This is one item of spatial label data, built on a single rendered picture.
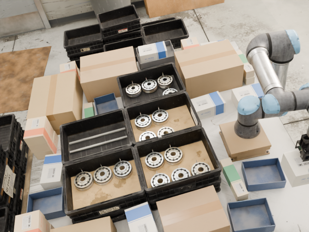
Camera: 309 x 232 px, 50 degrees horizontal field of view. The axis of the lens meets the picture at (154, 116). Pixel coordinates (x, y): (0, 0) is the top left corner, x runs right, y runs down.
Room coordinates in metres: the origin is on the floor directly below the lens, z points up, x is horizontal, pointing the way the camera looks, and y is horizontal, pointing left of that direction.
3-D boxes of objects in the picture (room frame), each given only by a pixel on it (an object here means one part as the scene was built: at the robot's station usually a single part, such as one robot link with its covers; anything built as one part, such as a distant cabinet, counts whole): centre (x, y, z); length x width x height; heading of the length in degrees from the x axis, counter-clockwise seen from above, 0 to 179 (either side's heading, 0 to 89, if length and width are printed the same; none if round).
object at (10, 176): (1.46, 1.13, 0.41); 0.31 x 0.02 x 0.16; 1
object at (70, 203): (0.97, 0.33, 0.87); 0.40 x 0.30 x 0.11; 95
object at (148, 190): (1.00, -0.07, 0.92); 0.40 x 0.30 x 0.02; 95
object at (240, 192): (0.92, -0.36, 0.73); 0.24 x 0.06 x 0.06; 6
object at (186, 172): (0.93, -0.07, 0.86); 0.10 x 0.10 x 0.01
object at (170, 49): (2.02, -0.10, 0.82); 0.27 x 0.20 x 0.05; 93
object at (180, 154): (1.07, -0.06, 0.86); 0.10 x 0.10 x 0.01
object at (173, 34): (2.65, -0.25, 0.37); 0.40 x 0.30 x 0.45; 91
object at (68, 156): (1.27, 0.36, 0.87); 0.40 x 0.30 x 0.11; 95
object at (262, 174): (0.91, -0.52, 0.74); 0.20 x 0.15 x 0.07; 84
